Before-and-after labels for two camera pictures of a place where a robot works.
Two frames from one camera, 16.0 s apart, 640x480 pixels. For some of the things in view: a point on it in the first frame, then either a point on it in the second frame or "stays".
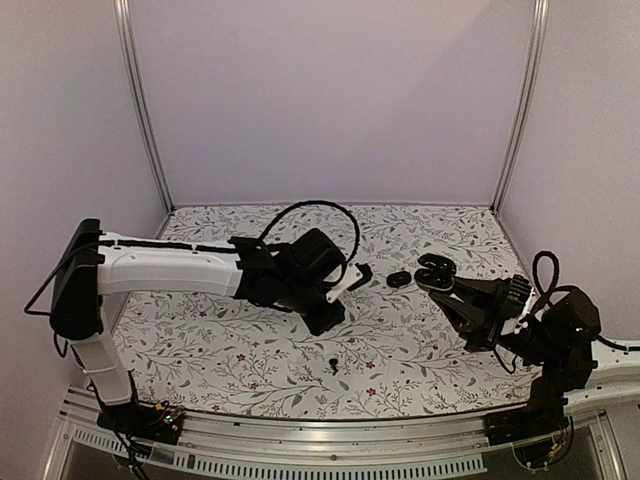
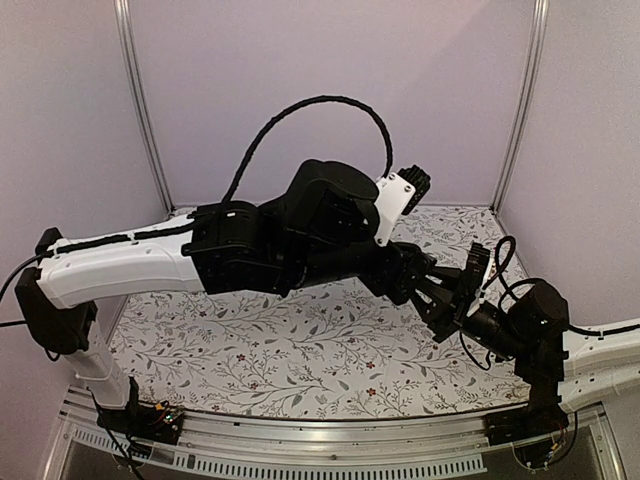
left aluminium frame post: [124, 40] stays
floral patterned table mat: [400, 350] stays
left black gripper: [318, 326] to [384, 280]
